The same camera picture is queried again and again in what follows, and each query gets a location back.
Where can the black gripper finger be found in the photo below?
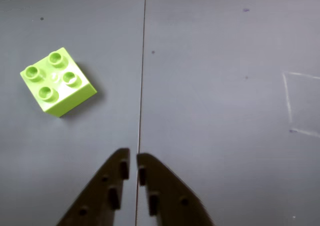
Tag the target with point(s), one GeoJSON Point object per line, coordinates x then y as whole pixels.
{"type": "Point", "coordinates": [95, 201]}
{"type": "Point", "coordinates": [172, 206]}

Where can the green lego block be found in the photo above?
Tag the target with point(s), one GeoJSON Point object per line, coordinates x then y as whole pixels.
{"type": "Point", "coordinates": [57, 85]}

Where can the grey table mat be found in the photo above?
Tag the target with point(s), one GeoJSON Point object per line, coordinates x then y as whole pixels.
{"type": "Point", "coordinates": [75, 148]}
{"type": "Point", "coordinates": [225, 110]}

